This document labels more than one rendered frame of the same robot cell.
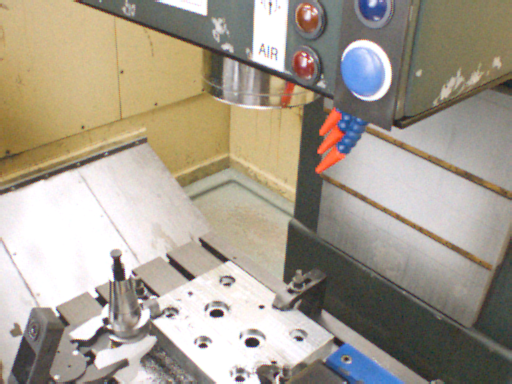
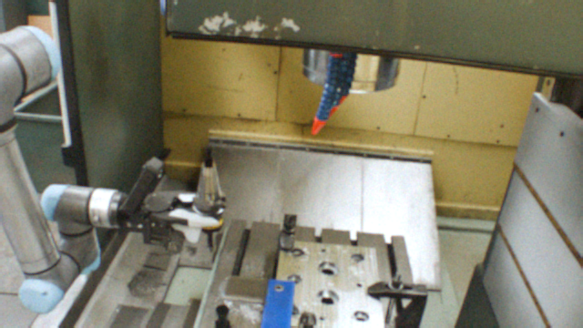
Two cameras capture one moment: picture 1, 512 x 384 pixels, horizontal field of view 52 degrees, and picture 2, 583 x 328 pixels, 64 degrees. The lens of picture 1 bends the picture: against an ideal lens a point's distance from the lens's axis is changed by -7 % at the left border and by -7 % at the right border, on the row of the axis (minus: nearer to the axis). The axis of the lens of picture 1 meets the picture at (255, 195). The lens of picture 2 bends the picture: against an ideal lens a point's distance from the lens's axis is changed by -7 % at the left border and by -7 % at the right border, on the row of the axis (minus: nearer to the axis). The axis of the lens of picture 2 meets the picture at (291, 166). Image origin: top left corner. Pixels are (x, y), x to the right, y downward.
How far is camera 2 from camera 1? 0.52 m
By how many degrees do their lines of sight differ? 40
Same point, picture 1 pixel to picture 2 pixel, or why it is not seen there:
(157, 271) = (337, 238)
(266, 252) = not seen: hidden behind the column
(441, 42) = not seen: outside the picture
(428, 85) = (185, 13)
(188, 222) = (422, 236)
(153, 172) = (420, 188)
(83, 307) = (267, 230)
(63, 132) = (361, 125)
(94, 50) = (404, 70)
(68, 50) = not seen: hidden behind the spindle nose
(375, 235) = (512, 297)
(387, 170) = (533, 234)
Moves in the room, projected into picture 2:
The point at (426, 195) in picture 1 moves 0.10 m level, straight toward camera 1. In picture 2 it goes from (549, 270) to (512, 281)
